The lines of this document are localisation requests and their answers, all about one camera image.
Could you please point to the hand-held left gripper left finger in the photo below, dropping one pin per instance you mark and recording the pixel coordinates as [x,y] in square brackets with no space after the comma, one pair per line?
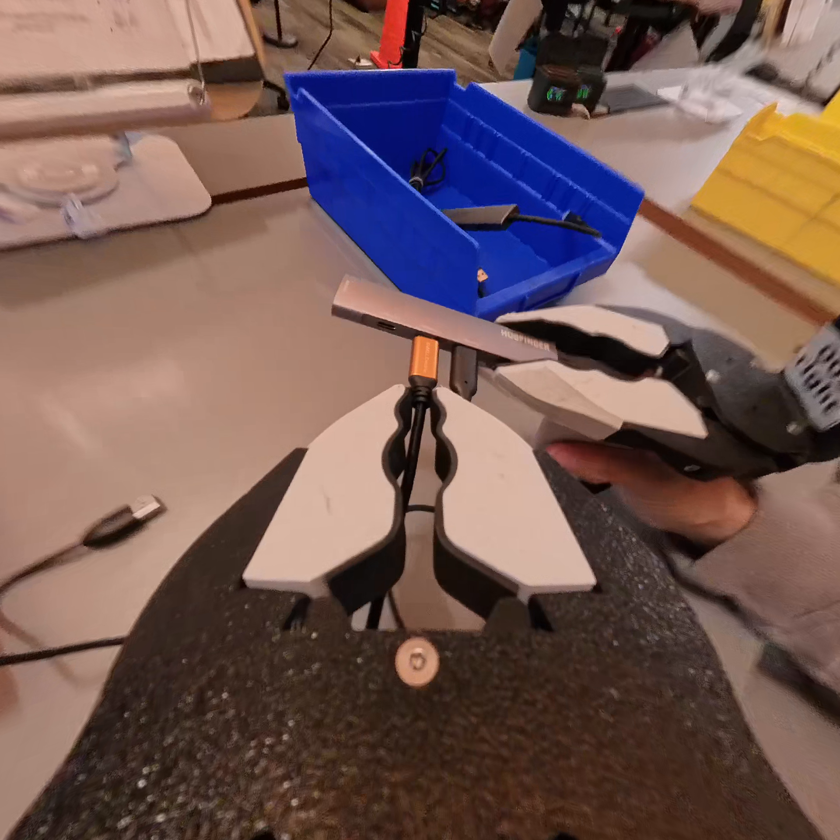
[328,499]

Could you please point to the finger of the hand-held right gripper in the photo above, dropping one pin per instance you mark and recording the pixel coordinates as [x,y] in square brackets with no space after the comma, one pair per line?
[604,328]
[590,400]

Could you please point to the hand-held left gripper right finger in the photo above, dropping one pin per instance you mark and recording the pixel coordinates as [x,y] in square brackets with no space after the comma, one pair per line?
[505,518]

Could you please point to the grey USB hub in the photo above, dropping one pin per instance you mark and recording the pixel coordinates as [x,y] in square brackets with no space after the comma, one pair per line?
[479,215]
[420,315]

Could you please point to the blue plastic bin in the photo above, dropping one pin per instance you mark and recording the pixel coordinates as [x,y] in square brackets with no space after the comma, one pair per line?
[367,170]

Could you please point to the person's right forearm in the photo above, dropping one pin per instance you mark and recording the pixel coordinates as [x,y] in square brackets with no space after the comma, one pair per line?
[787,571]

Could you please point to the person's right hand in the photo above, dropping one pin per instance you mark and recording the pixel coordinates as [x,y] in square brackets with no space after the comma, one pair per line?
[656,492]

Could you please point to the yellow plastic bin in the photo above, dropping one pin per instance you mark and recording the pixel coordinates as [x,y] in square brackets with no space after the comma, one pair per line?
[774,184]

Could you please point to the grey flat tablet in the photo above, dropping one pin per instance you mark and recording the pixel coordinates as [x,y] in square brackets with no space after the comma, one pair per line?
[630,98]

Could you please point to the black battery charger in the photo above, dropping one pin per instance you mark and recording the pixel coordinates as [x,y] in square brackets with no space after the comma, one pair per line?
[564,85]

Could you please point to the clear plastic bag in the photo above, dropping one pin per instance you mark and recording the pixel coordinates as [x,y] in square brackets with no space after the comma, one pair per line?
[715,92]

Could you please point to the orange traffic cone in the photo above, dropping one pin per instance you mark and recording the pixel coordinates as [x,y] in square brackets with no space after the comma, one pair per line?
[392,33]

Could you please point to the acrylic sign holder with sheet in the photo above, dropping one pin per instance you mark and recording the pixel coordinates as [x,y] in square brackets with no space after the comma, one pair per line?
[98,190]

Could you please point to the thin black floor stand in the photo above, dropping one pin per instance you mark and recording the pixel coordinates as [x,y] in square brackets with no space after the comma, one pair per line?
[283,36]

